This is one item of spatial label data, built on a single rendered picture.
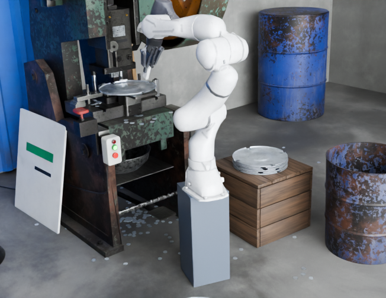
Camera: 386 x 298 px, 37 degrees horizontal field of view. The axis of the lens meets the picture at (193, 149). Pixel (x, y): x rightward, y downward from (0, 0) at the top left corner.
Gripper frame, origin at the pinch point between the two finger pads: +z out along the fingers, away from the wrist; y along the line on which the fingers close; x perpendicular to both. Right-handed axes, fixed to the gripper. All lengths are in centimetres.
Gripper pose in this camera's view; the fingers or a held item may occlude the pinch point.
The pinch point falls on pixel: (146, 71)
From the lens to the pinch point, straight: 279.8
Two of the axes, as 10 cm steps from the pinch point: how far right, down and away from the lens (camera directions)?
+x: -5.9, -6.2, 5.1
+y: 7.6, -2.4, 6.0
